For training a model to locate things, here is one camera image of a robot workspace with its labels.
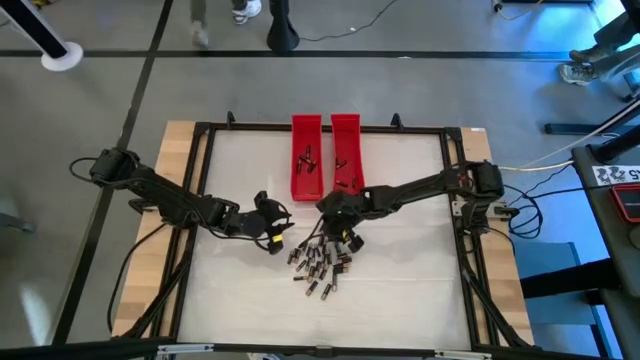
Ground dark side table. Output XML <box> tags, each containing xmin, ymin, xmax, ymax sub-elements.
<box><xmin>571</xmin><ymin>142</ymin><xmax>640</xmax><ymax>360</ymax></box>

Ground red-edged black device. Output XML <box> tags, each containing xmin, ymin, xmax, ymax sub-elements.
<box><xmin>610</xmin><ymin>183</ymin><xmax>640</xmax><ymax>224</ymax></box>

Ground black cable bundle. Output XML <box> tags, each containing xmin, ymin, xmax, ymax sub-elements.
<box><xmin>502</xmin><ymin>163</ymin><xmax>589</xmax><ymax>241</ymax></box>

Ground white printed label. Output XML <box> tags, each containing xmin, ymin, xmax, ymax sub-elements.
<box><xmin>591</xmin><ymin>164</ymin><xmax>640</xmax><ymax>188</ymax></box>

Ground red plastic bin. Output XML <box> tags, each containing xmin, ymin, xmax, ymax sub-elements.
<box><xmin>290</xmin><ymin>114</ymin><xmax>325</xmax><ymax>203</ymax></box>
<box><xmin>330</xmin><ymin>113</ymin><xmax>367</xmax><ymax>202</ymax></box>

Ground person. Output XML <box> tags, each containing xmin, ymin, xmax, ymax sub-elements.
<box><xmin>189</xmin><ymin>0</ymin><xmax>264</xmax><ymax>50</ymax></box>
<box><xmin>558</xmin><ymin>12</ymin><xmax>640</xmax><ymax>87</ymax></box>

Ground beige floor cable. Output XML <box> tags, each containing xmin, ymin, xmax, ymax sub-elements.
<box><xmin>492</xmin><ymin>0</ymin><xmax>546</xmax><ymax>22</ymax></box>

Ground black floor beam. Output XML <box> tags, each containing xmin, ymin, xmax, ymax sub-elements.
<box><xmin>519</xmin><ymin>257</ymin><xmax>626</xmax><ymax>301</ymax></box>

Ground thin black floor cable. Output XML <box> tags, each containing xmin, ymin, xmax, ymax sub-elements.
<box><xmin>298</xmin><ymin>0</ymin><xmax>400</xmax><ymax>43</ymax></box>

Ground white cable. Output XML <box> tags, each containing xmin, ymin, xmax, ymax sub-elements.
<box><xmin>499</xmin><ymin>99</ymin><xmax>640</xmax><ymax>174</ymax></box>

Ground silver metal bracket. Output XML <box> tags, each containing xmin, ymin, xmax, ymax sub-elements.
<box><xmin>156</xmin><ymin>343</ymin><xmax>215</xmax><ymax>357</ymax></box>
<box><xmin>433</xmin><ymin>349</ymin><xmax>494</xmax><ymax>360</ymax></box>

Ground black floor stand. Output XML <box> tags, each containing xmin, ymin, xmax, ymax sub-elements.
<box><xmin>265</xmin><ymin>0</ymin><xmax>301</xmax><ymax>54</ymax></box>

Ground black metal table frame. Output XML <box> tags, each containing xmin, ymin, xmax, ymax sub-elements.
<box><xmin>112</xmin><ymin>110</ymin><xmax>539</xmax><ymax>360</ymax></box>

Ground black stand foot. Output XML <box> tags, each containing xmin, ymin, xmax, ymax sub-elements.
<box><xmin>543</xmin><ymin>97</ymin><xmax>640</xmax><ymax>137</ymax></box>

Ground dark pole with white base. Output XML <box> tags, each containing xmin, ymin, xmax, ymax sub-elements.
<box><xmin>0</xmin><ymin>0</ymin><xmax>85</xmax><ymax>72</ymax></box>

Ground long black arm cable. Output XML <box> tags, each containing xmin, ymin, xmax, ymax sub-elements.
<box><xmin>106</xmin><ymin>223</ymin><xmax>169</xmax><ymax>335</ymax></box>

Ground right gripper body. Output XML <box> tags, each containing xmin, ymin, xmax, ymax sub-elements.
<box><xmin>315</xmin><ymin>192</ymin><xmax>374</xmax><ymax>254</ymax></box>

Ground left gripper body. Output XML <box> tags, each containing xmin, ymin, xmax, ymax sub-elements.
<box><xmin>232</xmin><ymin>190</ymin><xmax>285</xmax><ymax>255</ymax></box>

